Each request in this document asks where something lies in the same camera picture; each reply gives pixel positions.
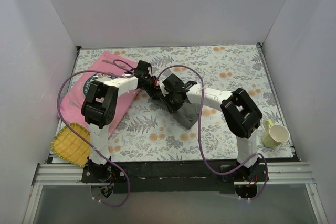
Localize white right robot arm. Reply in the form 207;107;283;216
157;74;262;181

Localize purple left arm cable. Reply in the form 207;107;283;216
57;59;137;207

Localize dark round plate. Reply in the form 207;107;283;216
82;71;116;99

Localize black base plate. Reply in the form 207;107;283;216
81;159;267;194

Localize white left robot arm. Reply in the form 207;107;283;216
81;60;160;182

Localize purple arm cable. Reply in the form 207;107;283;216
154;65;270;201
57;59;137;207

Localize grey cloth napkin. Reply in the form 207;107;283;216
150;97;200;130

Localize light green mug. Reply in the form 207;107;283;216
262;119;290;148

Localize floral patterned table mat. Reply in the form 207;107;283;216
52;44;294;162

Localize yellow bamboo mat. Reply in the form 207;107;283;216
51;126;91;167

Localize aluminium frame rail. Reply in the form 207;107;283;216
24;44;328;223

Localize pink cloth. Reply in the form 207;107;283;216
60;51;139;135

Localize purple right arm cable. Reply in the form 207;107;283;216
154;65;270;201

